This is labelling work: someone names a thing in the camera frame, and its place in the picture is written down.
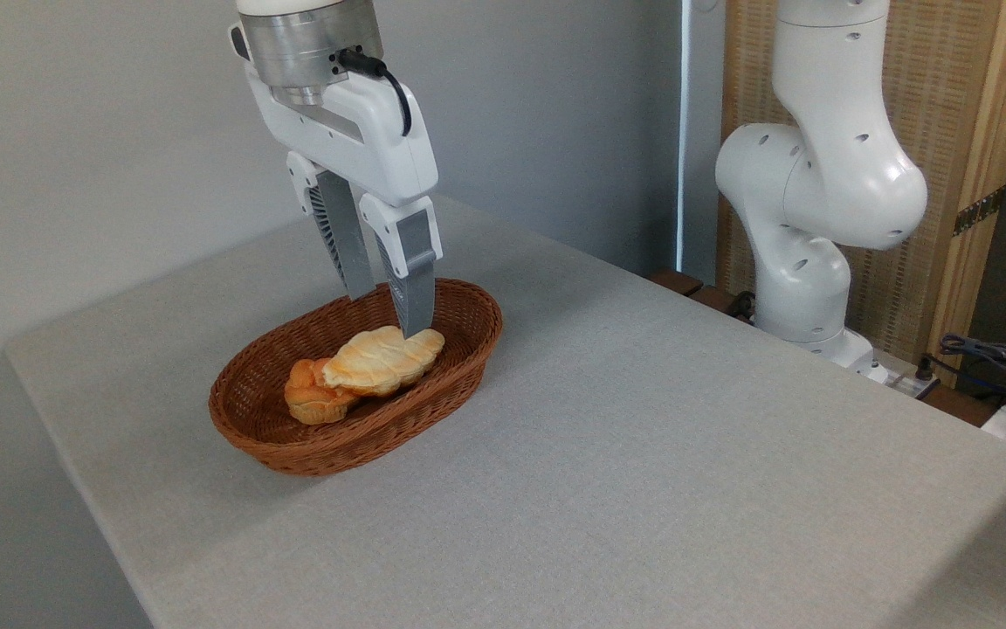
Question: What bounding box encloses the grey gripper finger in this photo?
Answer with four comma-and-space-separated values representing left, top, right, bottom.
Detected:
358, 193, 444, 340
286, 150, 376, 301

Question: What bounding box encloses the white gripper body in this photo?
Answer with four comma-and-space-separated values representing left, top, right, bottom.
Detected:
245, 66, 440, 209

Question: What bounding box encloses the long braided bread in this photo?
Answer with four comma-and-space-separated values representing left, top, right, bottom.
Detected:
321, 326, 446, 399

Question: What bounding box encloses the round orange bread bun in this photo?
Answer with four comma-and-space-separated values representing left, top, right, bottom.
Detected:
284, 357, 361, 426

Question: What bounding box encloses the silver cylindrical wrist flange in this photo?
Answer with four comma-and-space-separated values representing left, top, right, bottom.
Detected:
238, 7, 385, 107

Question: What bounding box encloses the brown wicker basket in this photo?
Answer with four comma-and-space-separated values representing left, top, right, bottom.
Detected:
209, 278, 504, 477

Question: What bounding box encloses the wooden woven folding screen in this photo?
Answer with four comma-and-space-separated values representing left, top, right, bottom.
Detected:
717, 0, 1006, 387

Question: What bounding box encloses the brass screen hinge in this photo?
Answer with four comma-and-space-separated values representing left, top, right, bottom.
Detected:
953, 185, 1006, 238

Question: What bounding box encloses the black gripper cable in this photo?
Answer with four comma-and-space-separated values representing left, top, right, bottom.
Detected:
337, 49, 414, 138

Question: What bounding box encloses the dark cable bundle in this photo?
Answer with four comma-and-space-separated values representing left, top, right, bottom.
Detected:
929, 333, 1006, 396

